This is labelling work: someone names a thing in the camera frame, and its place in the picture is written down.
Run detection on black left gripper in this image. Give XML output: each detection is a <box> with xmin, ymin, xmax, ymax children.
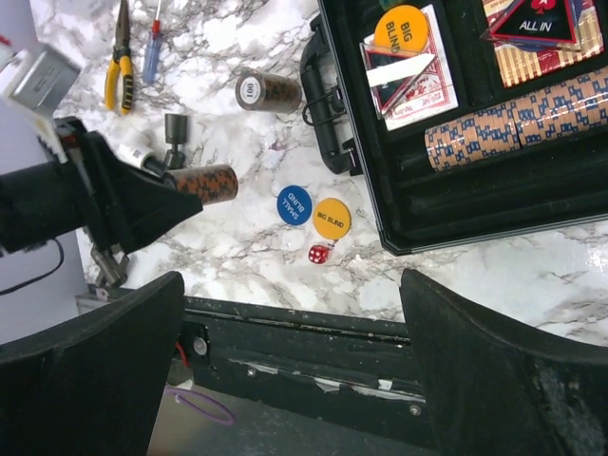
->
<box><xmin>1</xmin><ymin>118</ymin><xmax>203</xmax><ymax>254</ymax></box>

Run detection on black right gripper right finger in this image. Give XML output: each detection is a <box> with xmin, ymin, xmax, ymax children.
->
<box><xmin>400</xmin><ymin>269</ymin><xmax>607</xmax><ymax>455</ymax></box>

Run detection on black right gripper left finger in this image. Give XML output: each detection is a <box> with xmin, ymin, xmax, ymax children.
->
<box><xmin>1</xmin><ymin>272</ymin><xmax>185</xmax><ymax>455</ymax></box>

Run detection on brown 100 chip roll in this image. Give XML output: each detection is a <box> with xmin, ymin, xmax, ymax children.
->
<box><xmin>235</xmin><ymin>68</ymin><xmax>302</xmax><ymax>114</ymax></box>
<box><xmin>163</xmin><ymin>164</ymin><xmax>238</xmax><ymax>205</ymax></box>

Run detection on black poker set case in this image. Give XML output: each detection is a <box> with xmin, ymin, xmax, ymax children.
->
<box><xmin>300</xmin><ymin>1</ymin><xmax>607</xmax><ymax>256</ymax></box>

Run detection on chrome faucet tap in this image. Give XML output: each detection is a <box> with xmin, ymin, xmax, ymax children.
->
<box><xmin>91</xmin><ymin>244</ymin><xmax>129</xmax><ymax>288</ymax></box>

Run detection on black angle valve white cap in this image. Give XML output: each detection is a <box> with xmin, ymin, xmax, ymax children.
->
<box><xmin>115</xmin><ymin>113</ymin><xmax>190</xmax><ymax>176</ymax></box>

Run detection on blue small screwdriver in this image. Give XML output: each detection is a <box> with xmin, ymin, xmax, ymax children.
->
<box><xmin>142</xmin><ymin>0</ymin><xmax>162</xmax><ymax>85</ymax></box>

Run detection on blue small blind button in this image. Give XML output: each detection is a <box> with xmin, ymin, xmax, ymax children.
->
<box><xmin>276</xmin><ymin>185</ymin><xmax>313</xmax><ymax>226</ymax></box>

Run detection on red die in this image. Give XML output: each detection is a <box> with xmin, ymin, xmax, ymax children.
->
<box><xmin>308</xmin><ymin>244</ymin><xmax>332</xmax><ymax>264</ymax></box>

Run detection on red card deck with all-in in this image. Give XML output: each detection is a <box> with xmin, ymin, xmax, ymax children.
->
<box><xmin>370</xmin><ymin>4</ymin><xmax>459</xmax><ymax>131</ymax></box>

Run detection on tan 10 chip roll in case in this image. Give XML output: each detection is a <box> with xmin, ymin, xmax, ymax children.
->
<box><xmin>425</xmin><ymin>67</ymin><xmax>607</xmax><ymax>172</ymax></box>

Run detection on yellow big blind button in case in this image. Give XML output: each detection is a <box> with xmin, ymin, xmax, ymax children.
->
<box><xmin>372</xmin><ymin>5</ymin><xmax>429</xmax><ymax>53</ymax></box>

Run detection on gold card deck with all-in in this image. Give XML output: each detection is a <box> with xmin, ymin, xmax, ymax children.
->
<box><xmin>482</xmin><ymin>0</ymin><xmax>604</xmax><ymax>88</ymax></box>

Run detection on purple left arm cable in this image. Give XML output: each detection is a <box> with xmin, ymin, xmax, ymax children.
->
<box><xmin>163</xmin><ymin>387</ymin><xmax>237</xmax><ymax>427</ymax></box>

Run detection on yellow handle pliers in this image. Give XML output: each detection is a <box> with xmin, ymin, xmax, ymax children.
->
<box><xmin>104</xmin><ymin>0</ymin><xmax>134</xmax><ymax>115</ymax></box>

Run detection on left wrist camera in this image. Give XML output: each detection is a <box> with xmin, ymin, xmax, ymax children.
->
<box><xmin>1</xmin><ymin>43</ymin><xmax>81</xmax><ymax>119</ymax></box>

